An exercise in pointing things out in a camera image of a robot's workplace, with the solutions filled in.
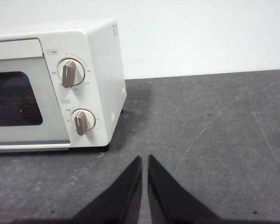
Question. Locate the beige oven knob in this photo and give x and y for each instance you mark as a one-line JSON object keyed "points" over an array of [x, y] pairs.
{"points": [[81, 121], [70, 73]]}

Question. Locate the cream white toaster oven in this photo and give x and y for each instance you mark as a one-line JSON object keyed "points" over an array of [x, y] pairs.
{"points": [[102, 58]]}

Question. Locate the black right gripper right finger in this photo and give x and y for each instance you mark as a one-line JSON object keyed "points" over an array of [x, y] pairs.
{"points": [[172, 200]]}

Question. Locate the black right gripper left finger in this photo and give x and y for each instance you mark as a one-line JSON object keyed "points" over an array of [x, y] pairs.
{"points": [[121, 200]]}

